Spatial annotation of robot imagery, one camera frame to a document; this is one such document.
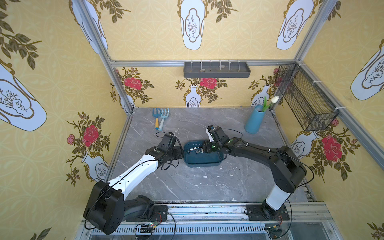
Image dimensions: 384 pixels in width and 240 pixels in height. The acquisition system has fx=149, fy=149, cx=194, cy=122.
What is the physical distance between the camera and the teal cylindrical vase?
3.07 ft

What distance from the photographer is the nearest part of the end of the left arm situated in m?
0.60

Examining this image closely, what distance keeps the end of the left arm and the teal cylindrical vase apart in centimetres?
52
